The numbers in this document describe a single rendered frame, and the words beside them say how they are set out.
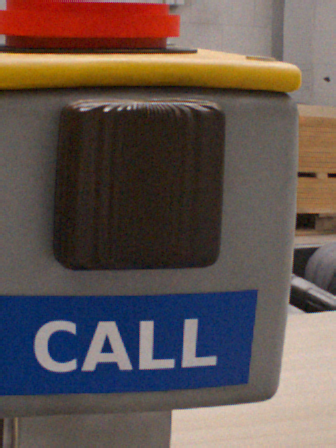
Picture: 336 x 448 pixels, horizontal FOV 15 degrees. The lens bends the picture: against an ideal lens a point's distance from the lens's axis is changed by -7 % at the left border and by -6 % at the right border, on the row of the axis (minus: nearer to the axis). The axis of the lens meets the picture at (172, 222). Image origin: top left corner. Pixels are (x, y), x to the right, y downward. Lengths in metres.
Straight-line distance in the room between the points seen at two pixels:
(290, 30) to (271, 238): 7.77
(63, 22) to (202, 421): 0.78
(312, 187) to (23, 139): 6.71
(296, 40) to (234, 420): 7.07
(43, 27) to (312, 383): 0.90
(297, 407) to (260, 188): 0.82
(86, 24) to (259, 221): 0.05
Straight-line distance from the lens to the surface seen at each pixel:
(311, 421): 1.02
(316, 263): 2.04
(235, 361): 0.25
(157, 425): 0.27
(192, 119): 0.23
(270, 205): 0.25
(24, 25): 0.25
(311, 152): 6.89
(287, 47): 8.01
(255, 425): 1.01
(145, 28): 0.25
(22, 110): 0.23
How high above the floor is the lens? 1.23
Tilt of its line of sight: 10 degrees down
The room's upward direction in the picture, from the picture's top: 3 degrees clockwise
